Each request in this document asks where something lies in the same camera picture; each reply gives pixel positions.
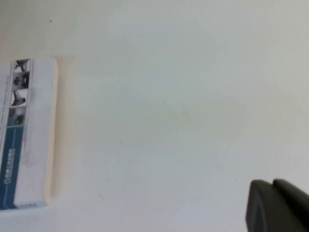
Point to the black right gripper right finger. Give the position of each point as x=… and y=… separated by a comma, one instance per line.
x=297, y=207

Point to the white book with blue strip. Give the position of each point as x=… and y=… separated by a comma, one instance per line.
x=36, y=145

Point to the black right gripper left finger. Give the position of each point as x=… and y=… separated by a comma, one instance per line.
x=263, y=207

